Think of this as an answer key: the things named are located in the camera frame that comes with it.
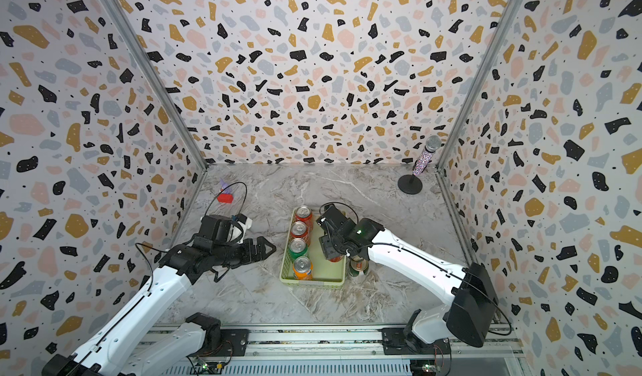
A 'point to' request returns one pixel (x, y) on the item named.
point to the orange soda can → (303, 268)
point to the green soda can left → (298, 248)
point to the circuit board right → (424, 368)
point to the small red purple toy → (225, 195)
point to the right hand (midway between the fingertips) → (332, 243)
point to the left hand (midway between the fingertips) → (268, 250)
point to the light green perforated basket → (325, 271)
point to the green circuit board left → (208, 368)
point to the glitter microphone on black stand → (412, 183)
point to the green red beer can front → (355, 266)
